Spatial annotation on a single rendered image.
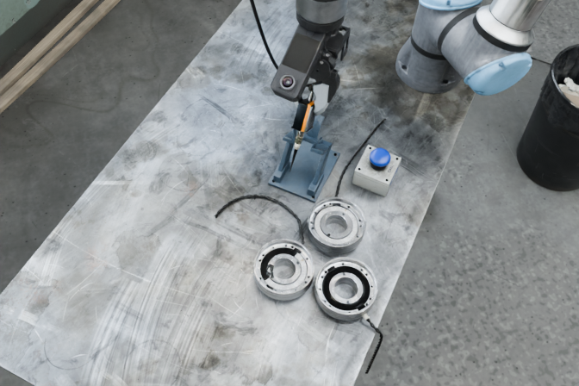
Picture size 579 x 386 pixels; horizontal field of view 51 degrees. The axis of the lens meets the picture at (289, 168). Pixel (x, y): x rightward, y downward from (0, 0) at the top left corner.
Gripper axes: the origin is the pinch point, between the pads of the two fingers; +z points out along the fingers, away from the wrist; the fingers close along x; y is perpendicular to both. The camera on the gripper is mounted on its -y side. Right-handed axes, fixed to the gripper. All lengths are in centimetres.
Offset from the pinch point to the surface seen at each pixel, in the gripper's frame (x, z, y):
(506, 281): -57, 100, 43
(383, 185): -15.8, 16.2, 2.3
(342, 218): -11.3, 17.3, -7.2
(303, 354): -14.9, 19.8, -32.4
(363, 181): -11.8, 17.5, 2.4
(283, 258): -5.2, 17.1, -19.4
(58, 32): 138, 97, 72
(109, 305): 18.2, 19.8, -38.9
